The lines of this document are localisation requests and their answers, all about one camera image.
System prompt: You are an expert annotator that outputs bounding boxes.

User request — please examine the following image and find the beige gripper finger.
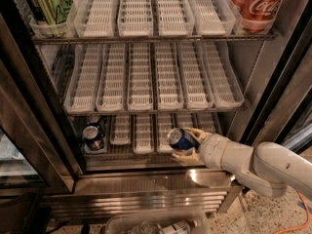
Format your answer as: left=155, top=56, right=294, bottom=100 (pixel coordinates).
left=184, top=127, right=211, bottom=142
left=172, top=149, right=201, bottom=164

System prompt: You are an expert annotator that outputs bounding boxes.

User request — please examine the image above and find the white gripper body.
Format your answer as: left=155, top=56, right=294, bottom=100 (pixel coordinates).
left=199, top=134, right=230, bottom=169

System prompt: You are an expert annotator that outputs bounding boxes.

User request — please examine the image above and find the blue pepsi can front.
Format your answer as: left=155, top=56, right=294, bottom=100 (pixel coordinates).
left=167, top=128, right=199, bottom=151

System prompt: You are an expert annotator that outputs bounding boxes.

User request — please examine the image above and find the blue pepsi can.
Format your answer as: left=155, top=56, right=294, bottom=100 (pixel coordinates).
left=167, top=128, right=199, bottom=151
left=83, top=126, right=104, bottom=152

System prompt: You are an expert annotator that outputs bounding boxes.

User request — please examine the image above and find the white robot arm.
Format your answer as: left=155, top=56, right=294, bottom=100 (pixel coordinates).
left=167, top=128, right=312, bottom=200

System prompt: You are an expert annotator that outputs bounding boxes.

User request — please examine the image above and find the clear can tray bottom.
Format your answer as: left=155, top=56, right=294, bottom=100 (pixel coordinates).
left=134, top=115, right=154, bottom=155

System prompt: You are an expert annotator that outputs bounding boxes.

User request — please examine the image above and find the clear can tray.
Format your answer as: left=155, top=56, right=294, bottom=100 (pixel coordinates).
left=117, top=0, right=153, bottom=37
left=134, top=115, right=154, bottom=155
left=128, top=43, right=153, bottom=111

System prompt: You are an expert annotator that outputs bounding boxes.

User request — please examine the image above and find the right glass fridge door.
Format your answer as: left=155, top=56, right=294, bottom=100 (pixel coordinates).
left=229, top=3, right=312, bottom=146

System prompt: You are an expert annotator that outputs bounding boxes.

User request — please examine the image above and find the glass fridge door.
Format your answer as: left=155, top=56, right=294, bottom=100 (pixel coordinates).
left=229, top=3, right=312, bottom=146
left=0, top=16, right=75, bottom=196

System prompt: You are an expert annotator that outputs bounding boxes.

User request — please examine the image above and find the clear can tray middle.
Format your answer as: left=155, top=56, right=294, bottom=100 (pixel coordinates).
left=128, top=43, right=153, bottom=111

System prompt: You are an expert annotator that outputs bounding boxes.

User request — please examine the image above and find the blue pepsi can rear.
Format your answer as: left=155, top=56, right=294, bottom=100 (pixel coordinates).
left=83, top=126, right=104, bottom=152

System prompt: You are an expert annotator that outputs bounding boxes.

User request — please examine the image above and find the steel fridge base grille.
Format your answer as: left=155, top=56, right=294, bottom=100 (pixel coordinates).
left=42, top=169, right=243, bottom=222

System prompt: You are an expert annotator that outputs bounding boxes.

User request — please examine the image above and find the clear can tray top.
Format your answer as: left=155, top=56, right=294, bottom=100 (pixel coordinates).
left=117, top=0, right=153, bottom=37

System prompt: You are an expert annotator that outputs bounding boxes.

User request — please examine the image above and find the red coca-cola can front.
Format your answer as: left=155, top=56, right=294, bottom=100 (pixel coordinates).
left=242, top=0, right=279, bottom=33

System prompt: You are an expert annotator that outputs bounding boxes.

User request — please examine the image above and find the left glass fridge door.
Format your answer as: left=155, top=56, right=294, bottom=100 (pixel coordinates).
left=0, top=16, right=75, bottom=196

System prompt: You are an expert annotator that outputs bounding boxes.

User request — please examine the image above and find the green soda can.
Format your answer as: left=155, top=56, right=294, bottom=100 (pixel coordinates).
left=26, top=0, right=73, bottom=37

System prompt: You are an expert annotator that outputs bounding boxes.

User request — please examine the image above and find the clear plastic bin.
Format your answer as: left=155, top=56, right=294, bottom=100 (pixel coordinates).
left=102, top=208, right=209, bottom=234

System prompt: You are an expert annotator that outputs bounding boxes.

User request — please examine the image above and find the plastic bottle in bin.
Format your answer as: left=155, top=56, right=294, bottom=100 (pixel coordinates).
left=126, top=219, right=198, bottom=234

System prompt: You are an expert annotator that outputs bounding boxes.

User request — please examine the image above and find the bottom wire fridge shelf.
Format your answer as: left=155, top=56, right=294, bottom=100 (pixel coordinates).
left=85, top=145, right=205, bottom=169

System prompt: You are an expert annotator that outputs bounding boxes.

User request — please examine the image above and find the wire fridge shelf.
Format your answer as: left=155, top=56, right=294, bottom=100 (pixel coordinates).
left=85, top=145, right=205, bottom=169
left=63, top=103, right=247, bottom=117
left=32, top=33, right=278, bottom=45

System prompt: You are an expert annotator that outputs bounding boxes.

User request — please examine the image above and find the orange power cable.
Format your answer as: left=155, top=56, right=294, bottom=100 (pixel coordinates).
left=273, top=192, right=312, bottom=234

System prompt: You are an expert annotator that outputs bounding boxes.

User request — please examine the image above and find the middle wire fridge shelf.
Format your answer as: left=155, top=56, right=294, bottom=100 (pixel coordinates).
left=63, top=103, right=247, bottom=117

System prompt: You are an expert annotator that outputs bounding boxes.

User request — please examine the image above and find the top wire fridge shelf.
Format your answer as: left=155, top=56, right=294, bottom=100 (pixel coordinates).
left=32, top=33, right=278, bottom=45

